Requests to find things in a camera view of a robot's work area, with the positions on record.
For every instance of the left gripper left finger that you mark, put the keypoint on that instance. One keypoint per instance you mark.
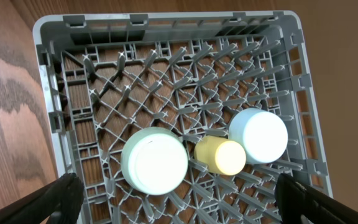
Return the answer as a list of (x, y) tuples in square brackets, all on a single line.
[(57, 202)]

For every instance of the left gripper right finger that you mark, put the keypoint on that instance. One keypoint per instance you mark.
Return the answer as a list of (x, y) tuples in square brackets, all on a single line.
[(300, 203)]

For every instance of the light blue bowl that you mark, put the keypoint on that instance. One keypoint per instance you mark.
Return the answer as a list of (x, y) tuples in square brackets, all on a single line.
[(262, 134)]

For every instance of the yellow plastic cup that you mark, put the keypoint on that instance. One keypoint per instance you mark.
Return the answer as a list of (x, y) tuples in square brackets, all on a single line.
[(221, 155)]

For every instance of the green bowl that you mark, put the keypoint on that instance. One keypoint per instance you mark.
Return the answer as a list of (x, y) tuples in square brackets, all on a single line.
[(154, 161)]

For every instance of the grey plastic dishwasher rack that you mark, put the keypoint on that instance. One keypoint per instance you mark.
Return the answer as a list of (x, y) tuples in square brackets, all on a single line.
[(107, 76)]

